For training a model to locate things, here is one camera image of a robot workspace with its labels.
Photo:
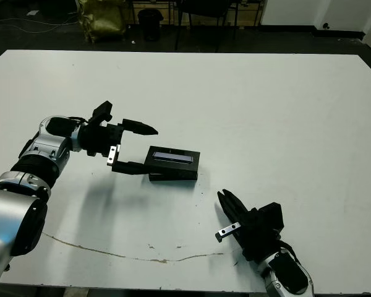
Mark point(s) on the black box base white insert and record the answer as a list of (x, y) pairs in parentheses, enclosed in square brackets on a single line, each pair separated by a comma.
[(173, 178)]

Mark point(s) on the black office chair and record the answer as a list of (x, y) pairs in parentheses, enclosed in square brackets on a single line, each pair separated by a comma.
[(204, 9)]

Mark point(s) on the black trash bin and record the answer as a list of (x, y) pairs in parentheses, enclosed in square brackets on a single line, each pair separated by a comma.
[(150, 24)]

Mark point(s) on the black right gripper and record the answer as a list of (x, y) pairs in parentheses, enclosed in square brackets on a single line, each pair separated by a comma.
[(256, 238)]

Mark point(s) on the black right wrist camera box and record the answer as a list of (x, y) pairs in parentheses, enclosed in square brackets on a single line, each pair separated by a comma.
[(273, 216)]

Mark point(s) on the black box lid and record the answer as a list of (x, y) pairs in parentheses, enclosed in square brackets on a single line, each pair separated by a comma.
[(173, 165)]

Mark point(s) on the white paper sheet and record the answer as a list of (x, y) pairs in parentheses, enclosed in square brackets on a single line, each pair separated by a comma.
[(32, 12)]

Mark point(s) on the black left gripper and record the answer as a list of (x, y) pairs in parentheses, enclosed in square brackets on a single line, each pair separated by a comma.
[(99, 139)]

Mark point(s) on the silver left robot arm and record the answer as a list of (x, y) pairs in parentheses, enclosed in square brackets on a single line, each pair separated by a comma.
[(18, 201)]

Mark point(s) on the yellow-green plastic bag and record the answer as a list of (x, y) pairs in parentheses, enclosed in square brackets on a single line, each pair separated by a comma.
[(100, 20)]

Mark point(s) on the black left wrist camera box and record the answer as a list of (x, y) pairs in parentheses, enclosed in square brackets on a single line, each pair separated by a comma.
[(100, 113)]

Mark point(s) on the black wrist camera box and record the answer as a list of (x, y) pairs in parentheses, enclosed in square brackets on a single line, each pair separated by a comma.
[(100, 113), (273, 216)]

